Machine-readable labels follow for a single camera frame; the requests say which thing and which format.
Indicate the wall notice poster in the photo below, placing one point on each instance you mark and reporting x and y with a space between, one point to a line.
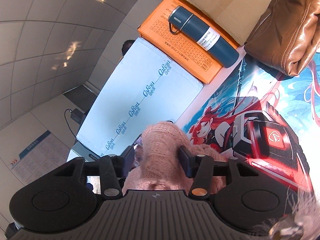
43 155

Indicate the anime print desk mat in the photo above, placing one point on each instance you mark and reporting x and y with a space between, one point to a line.
265 118

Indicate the orange carton box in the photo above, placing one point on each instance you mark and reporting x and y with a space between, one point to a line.
179 47

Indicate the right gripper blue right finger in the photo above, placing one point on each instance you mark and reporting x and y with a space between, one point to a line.
200 168

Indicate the black wall adapter box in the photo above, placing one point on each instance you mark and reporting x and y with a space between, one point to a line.
76 115

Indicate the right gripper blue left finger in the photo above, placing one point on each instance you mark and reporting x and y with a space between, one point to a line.
113 168

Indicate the dark-haired person behind boxes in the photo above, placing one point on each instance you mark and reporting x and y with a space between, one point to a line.
126 46

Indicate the smartphone with lit screen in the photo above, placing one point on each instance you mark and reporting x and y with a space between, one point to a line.
137 142

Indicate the dark blue vacuum bottle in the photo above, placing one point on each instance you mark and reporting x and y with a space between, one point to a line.
183 21

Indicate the brown leather bag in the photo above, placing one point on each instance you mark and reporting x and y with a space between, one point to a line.
286 35

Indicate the light blue carton box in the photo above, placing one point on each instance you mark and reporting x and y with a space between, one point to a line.
146 87

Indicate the pink knitted sweater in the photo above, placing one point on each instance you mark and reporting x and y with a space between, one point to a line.
159 168

